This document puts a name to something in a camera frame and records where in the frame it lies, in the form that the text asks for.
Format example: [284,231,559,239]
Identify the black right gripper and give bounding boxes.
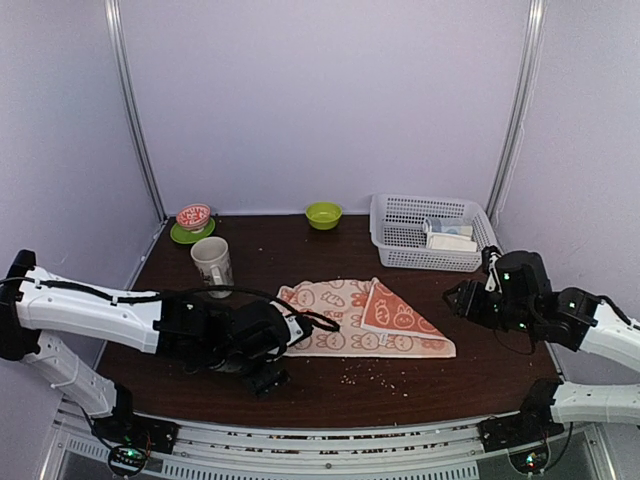
[443,280,537,336]

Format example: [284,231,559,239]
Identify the white towel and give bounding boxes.
[426,233,478,252]

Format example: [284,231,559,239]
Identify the orange patterned towel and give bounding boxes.
[278,277,456,359]

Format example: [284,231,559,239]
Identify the white plastic basket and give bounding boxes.
[369,194,498,272]

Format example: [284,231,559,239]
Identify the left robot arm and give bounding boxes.
[1,250,313,453]

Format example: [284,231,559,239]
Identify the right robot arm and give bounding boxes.
[442,247,639,452]

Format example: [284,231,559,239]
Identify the rolled grey blue towel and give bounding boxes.
[422,217,473,238]

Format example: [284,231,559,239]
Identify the white ceramic mug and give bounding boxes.
[190,236,234,286]

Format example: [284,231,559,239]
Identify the green bowl behind towel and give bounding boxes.
[305,202,343,231]

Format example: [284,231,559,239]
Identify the green saucer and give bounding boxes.
[170,217,216,245]

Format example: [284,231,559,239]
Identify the red patterned bowl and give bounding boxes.
[176,203,211,233]

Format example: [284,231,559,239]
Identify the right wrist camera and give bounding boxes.
[481,245,502,294]

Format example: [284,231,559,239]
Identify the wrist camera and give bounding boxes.
[481,245,502,294]
[285,314,313,347]

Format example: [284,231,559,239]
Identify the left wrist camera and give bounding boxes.
[285,314,313,347]

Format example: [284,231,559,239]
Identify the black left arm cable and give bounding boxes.
[0,277,342,334]

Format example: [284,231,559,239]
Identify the right aluminium frame post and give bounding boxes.
[486,0,547,224]

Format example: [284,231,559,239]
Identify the aluminium frame post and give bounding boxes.
[104,0,168,223]
[486,0,547,224]

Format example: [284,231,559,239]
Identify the left aluminium frame post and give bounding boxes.
[104,0,168,223]

